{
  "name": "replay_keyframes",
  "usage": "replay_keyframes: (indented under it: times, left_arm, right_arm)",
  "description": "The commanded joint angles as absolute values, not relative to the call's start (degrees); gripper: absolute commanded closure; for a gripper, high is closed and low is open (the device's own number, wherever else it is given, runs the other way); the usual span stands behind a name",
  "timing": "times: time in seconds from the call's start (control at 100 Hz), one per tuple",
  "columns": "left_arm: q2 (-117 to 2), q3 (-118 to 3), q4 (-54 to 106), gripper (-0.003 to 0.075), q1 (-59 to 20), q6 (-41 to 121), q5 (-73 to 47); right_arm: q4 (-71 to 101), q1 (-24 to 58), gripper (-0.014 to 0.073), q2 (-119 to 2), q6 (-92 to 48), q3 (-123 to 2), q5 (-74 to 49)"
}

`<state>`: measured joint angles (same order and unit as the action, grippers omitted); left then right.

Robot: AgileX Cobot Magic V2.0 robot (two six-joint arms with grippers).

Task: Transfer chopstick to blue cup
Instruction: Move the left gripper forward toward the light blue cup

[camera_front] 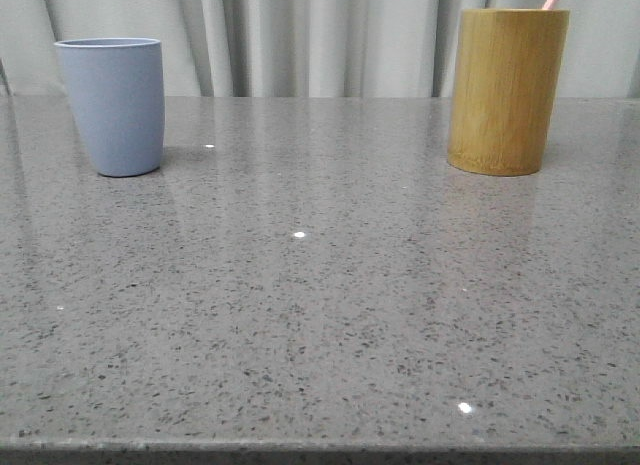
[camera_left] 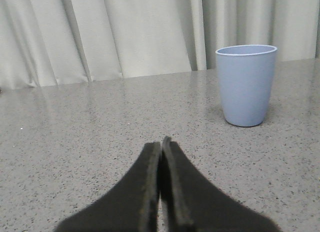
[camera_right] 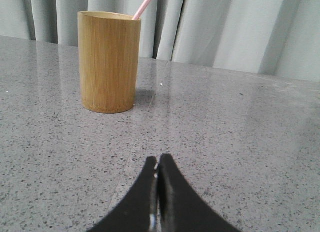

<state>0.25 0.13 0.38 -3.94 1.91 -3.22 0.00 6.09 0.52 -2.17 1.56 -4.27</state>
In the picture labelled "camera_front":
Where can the blue plastic cup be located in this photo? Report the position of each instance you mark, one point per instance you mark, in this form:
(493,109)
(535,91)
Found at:
(116,92)

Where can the bamboo wooden cup holder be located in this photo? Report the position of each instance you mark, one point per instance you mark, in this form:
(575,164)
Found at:
(507,68)

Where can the grey pleated curtain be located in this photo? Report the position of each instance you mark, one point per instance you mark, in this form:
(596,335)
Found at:
(315,48)

